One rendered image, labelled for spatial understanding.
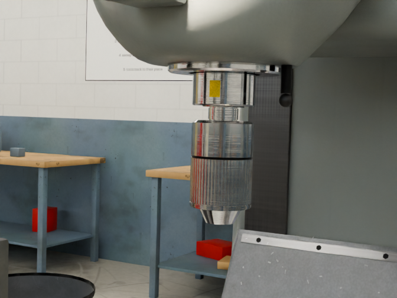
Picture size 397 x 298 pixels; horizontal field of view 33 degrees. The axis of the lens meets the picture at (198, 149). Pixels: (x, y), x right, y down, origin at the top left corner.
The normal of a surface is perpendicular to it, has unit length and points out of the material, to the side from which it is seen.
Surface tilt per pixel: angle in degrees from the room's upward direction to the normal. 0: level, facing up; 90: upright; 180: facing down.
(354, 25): 117
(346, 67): 90
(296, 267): 63
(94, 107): 90
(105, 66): 90
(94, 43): 90
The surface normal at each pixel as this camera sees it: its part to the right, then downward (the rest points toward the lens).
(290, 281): -0.43, -0.41
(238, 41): 0.10, 0.76
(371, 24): -0.44, 0.48
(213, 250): -0.76, 0.01
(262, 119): -0.49, 0.04
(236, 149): 0.40, 0.06
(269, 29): 0.40, 0.69
